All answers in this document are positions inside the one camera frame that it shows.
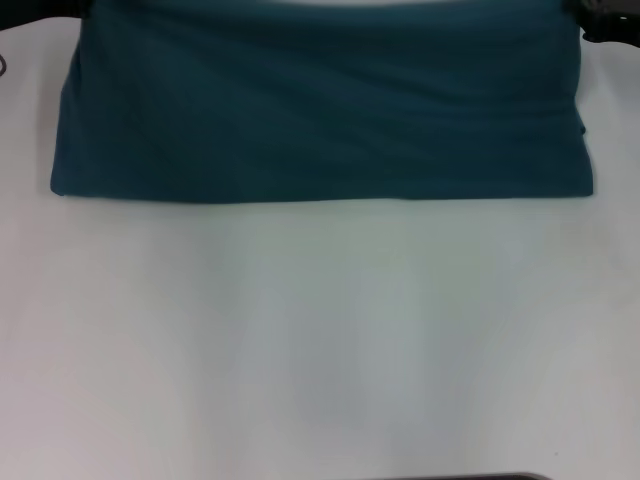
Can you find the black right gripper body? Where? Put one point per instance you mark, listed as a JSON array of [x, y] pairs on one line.
[[617, 20]]

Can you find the black flat panel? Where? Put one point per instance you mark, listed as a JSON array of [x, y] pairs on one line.
[[460, 476]]

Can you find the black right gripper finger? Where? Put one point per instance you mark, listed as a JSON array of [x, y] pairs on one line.
[[577, 7]]

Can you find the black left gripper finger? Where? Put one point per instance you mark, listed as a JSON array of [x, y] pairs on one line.
[[84, 6]]

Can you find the teal t-shirt with FREE print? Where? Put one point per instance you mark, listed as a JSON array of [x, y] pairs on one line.
[[325, 100]]

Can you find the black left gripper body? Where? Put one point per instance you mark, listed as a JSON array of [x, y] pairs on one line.
[[35, 12]]

